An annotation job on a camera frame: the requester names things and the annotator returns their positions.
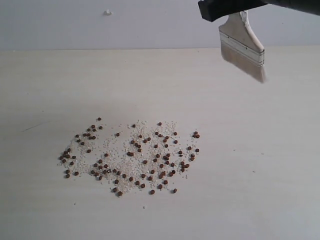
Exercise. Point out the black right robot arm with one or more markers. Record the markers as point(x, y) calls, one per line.
point(305, 6)

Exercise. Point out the wooden paint brush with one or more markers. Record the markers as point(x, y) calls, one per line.
point(240, 46)

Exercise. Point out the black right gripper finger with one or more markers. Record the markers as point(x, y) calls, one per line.
point(212, 10)

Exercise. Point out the pile of pellets and grains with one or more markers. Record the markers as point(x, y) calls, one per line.
point(137, 156)

